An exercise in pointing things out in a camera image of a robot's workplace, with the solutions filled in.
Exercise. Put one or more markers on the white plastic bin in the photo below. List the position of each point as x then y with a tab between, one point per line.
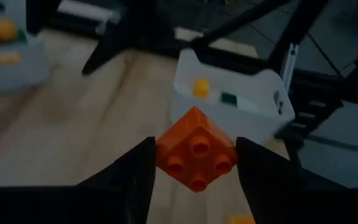
244	102

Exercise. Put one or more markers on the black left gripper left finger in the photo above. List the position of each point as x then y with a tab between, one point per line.
73	205

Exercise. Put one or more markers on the small green block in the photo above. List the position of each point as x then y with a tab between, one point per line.
229	99

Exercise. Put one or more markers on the silver light bar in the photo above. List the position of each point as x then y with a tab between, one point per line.
289	65

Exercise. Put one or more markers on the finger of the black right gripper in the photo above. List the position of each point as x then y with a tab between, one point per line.
104	53

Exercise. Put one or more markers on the small orange block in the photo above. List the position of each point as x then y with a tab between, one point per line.
197	149

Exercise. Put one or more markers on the small yellow block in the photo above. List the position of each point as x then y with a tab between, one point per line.
201	88

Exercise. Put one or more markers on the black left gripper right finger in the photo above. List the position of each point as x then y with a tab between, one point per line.
291	199

